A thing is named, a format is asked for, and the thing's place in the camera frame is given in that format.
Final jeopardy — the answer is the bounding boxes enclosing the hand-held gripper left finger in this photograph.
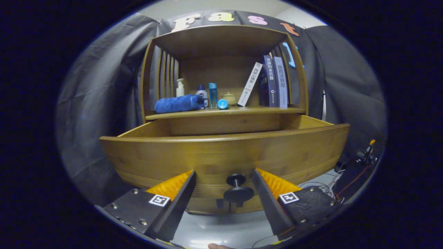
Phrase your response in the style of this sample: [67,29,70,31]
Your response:
[95,170,197,242]

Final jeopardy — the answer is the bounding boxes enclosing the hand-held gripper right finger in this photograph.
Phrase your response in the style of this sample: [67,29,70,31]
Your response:
[252,168,342,241]

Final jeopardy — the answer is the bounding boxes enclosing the black drawer knob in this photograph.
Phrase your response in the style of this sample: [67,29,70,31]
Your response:
[224,174,255,203]

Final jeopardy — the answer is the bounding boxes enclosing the wooden drawer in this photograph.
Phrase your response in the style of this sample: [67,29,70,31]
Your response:
[100,114,350,202]

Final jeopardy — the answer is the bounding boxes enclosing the wooden cabinet door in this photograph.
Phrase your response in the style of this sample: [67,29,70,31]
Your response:
[230,198,265,214]
[187,198,230,215]

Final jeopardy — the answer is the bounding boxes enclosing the wooden cabinet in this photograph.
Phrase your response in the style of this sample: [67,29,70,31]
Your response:
[140,24,308,215]

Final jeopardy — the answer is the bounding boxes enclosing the black equipment with orange part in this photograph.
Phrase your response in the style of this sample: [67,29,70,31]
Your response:
[334,139,379,204]

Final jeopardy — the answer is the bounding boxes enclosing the blue rolled towel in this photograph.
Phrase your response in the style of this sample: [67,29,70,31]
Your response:
[154,94,205,114]

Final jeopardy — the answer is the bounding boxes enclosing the beige lidded teacup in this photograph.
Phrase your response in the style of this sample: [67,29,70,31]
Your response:
[221,92,238,106]

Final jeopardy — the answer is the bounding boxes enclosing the small white bottle blue cap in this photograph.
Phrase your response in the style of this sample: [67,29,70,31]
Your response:
[196,85,208,107]

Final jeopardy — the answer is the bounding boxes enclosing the clear blue bottle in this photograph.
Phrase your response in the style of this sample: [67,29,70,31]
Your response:
[208,82,218,108]

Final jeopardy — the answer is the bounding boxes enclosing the dark blue book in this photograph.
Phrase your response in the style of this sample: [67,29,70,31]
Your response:
[260,55,278,108]

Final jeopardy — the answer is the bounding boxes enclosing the white spine book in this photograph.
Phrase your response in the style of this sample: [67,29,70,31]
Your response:
[237,62,263,107]

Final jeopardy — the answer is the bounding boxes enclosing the pale lavender book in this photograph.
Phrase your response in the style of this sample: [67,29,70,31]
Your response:
[273,57,289,108]

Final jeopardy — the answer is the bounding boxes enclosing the black backdrop cloth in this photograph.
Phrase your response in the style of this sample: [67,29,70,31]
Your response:
[55,10,387,208]

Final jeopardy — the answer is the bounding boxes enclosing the floor cables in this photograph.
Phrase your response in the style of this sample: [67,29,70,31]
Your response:
[299,166,346,204]

